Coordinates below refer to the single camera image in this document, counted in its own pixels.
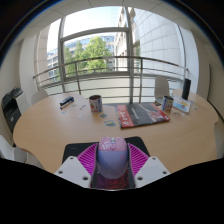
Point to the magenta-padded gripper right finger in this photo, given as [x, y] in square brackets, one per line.
[152, 170]

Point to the metal balcony railing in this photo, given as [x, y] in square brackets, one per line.
[110, 70]

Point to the black mouse pad red print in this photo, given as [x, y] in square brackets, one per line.
[71, 148]

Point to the black and white printer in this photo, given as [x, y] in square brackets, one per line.
[11, 106]

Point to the red cover magazine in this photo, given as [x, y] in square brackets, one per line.
[141, 115]

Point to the tall black speaker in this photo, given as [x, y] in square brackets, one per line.
[186, 88]

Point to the small teal sticker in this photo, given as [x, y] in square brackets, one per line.
[110, 123]

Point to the open light coloured book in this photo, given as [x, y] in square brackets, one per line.
[181, 105]

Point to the white chair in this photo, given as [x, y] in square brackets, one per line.
[11, 151]
[39, 96]
[161, 87]

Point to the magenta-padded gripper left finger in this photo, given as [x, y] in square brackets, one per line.
[70, 170]

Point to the black stapler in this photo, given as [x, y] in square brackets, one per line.
[66, 101]

